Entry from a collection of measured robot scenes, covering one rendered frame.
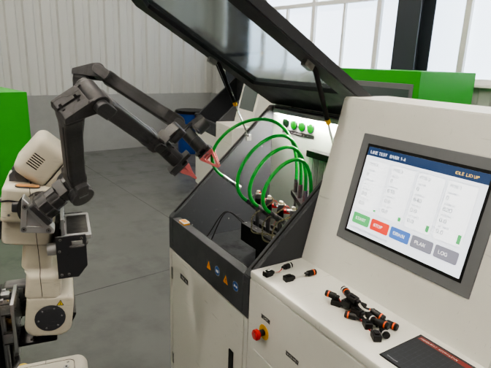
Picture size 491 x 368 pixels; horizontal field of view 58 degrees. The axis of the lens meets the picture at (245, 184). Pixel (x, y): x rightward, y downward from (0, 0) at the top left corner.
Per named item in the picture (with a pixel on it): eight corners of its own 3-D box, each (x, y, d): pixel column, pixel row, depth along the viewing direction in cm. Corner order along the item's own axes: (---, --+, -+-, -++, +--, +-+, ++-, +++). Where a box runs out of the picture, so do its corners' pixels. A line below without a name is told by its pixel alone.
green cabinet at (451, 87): (324, 212, 512) (337, 67, 468) (374, 203, 553) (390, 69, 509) (397, 245, 425) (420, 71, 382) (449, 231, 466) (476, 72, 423)
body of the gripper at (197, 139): (213, 147, 193) (202, 136, 194) (208, 147, 183) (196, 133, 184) (202, 158, 194) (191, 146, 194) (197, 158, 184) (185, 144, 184)
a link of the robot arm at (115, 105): (69, 87, 119) (91, 114, 116) (85, 72, 119) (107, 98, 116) (141, 138, 160) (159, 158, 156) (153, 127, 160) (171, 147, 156)
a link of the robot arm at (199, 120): (172, 124, 193) (172, 121, 184) (191, 106, 194) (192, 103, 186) (191, 144, 194) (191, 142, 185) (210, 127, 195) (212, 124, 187)
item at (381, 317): (316, 303, 130) (318, 285, 129) (343, 294, 136) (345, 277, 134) (376, 345, 112) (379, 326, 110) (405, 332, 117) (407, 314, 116)
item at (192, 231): (172, 250, 208) (172, 217, 204) (181, 248, 210) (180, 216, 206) (241, 314, 157) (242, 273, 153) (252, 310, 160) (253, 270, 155)
